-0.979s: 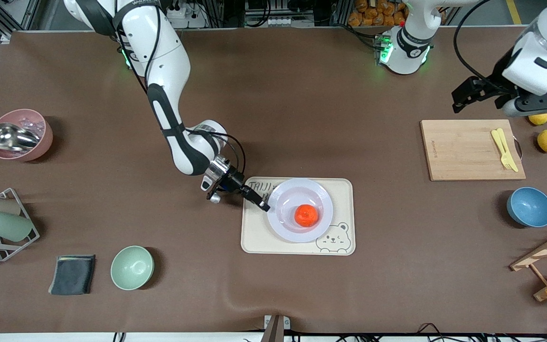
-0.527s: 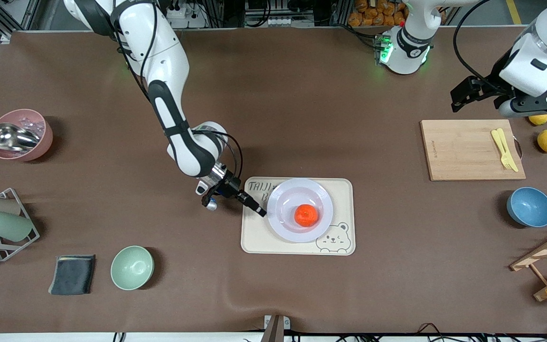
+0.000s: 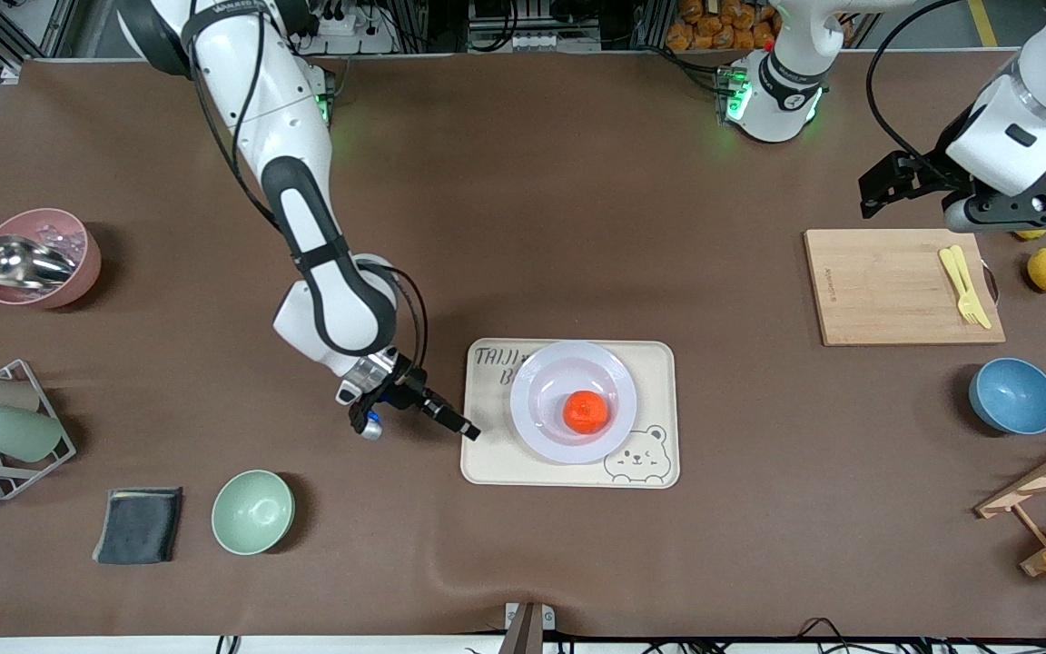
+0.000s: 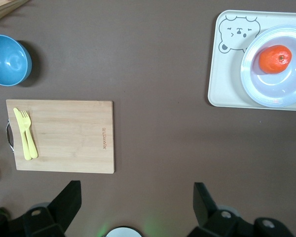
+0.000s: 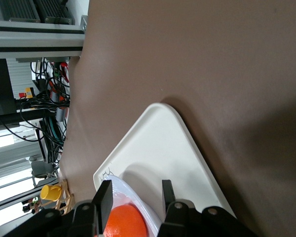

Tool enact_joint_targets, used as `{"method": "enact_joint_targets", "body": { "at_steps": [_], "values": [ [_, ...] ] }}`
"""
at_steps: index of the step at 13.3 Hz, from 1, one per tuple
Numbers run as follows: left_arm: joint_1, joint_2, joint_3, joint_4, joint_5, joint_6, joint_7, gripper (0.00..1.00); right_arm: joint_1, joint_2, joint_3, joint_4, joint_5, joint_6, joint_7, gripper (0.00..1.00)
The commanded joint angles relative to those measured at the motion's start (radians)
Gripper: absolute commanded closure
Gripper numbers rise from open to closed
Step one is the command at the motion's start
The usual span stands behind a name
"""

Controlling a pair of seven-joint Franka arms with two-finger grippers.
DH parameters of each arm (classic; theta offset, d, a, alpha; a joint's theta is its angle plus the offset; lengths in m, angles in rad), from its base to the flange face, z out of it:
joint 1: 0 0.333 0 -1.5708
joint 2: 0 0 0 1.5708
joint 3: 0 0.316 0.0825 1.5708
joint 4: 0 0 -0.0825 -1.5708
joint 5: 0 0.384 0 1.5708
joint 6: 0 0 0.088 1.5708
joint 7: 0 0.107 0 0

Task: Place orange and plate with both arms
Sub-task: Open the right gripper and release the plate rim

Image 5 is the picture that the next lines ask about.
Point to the cream tray with bear print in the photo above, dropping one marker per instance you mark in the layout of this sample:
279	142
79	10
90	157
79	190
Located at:
162	148

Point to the aluminium frame beam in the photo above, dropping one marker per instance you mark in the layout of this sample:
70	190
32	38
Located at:
34	39

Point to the black equipment stand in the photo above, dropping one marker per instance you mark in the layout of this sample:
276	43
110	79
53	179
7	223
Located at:
1	93

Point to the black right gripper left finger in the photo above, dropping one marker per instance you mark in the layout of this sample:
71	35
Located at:
104	200

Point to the yellow cup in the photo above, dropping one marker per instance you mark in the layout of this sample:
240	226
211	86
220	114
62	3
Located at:
49	192

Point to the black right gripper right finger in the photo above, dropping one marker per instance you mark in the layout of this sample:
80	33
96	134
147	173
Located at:
170	205

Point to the orange mandarin fruit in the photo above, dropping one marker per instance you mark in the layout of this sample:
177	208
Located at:
125	222

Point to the wooden peg rack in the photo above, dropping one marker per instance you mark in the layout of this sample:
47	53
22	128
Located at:
66	200

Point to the pale lavender round plate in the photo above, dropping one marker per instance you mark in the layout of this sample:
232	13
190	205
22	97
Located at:
138	200

